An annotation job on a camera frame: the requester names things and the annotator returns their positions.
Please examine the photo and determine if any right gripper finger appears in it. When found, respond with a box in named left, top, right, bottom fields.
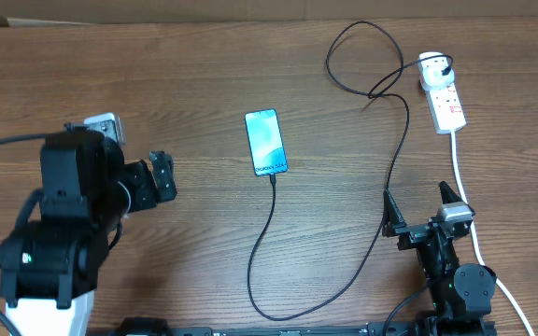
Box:
left=382, top=189, right=407, bottom=237
left=438, top=181, right=462, bottom=204

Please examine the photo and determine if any blue Galaxy smartphone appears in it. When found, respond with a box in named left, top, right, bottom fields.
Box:
left=244, top=109, right=289, bottom=176

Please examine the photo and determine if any black USB charging cable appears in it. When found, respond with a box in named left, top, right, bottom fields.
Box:
left=246, top=21, right=455, bottom=322

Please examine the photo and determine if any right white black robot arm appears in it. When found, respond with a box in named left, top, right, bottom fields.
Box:
left=382, top=181, right=497, bottom=335

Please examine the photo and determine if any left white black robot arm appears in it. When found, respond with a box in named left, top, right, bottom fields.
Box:
left=0, top=127, right=177, bottom=335

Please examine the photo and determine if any white charger plug adapter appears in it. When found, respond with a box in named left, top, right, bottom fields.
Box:
left=418, top=51, right=455, bottom=91

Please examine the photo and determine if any white power strip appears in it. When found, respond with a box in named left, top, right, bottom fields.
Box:
left=426, top=84, right=467, bottom=134

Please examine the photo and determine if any white power strip cord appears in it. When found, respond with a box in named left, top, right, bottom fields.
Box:
left=449, top=130, right=536, bottom=336

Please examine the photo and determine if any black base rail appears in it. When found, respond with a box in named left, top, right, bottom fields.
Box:
left=86, top=316, right=497, bottom=336

